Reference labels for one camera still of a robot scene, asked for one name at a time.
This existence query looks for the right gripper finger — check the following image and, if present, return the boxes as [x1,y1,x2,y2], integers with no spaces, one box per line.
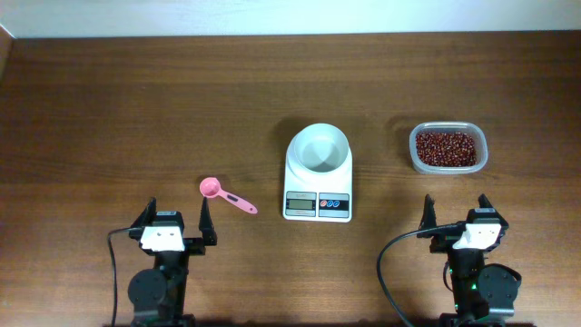
[419,194,438,231]
[478,194,509,228]

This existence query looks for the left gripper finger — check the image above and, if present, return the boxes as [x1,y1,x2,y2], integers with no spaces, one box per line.
[199,197,217,246]
[131,197,156,228]

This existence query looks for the pink measuring scoop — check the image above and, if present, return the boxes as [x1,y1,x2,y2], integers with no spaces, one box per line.
[200,177,258,214]

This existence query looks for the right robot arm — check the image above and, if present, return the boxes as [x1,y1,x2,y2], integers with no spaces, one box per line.
[419,194,522,327]

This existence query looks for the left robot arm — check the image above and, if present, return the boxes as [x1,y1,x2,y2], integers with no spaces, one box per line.
[128,199,217,327]

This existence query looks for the white digital kitchen scale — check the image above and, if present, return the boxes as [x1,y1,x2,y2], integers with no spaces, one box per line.
[282,144,353,223]

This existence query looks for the clear plastic container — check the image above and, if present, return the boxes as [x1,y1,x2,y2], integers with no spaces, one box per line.
[409,122,488,174]

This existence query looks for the red adzuki beans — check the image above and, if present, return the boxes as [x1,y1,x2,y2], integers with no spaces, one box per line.
[415,132,477,167]

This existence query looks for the white round bowl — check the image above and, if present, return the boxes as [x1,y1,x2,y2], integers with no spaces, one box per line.
[290,123,351,173]

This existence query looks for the right black camera cable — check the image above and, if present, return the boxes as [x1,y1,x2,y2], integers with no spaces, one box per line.
[376,223,467,327]

